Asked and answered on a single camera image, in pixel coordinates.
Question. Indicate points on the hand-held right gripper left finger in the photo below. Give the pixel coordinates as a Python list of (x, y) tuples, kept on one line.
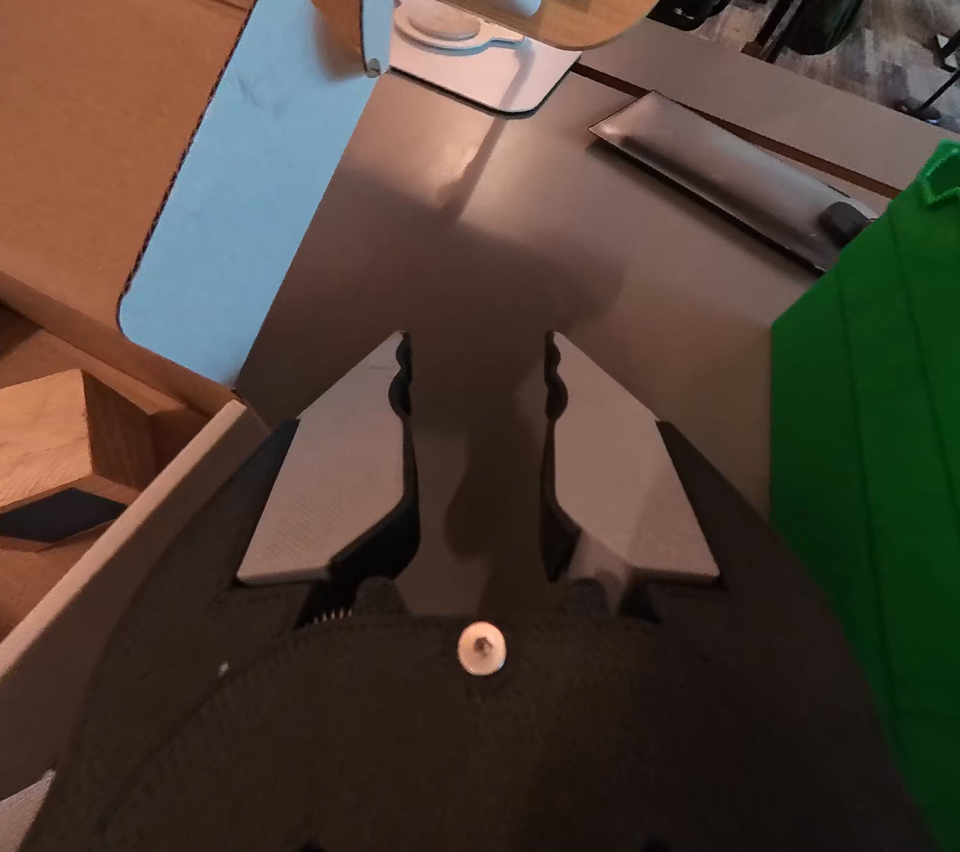
[(330, 485)]

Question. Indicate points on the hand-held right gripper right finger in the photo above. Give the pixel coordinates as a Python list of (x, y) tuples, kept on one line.
[(630, 485)]

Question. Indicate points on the green plastic bin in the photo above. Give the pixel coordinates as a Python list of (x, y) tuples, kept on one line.
[(862, 455)]

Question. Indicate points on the wooden cube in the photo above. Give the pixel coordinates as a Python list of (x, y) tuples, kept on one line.
[(45, 432)]

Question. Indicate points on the white cardboard box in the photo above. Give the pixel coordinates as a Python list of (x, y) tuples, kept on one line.
[(90, 80)]

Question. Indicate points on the black tray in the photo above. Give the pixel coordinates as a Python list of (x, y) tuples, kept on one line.
[(712, 162)]

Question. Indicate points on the small dark object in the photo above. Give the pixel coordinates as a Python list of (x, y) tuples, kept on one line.
[(844, 222)]

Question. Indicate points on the white monitor stand base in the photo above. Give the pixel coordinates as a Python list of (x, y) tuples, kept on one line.
[(480, 84)]

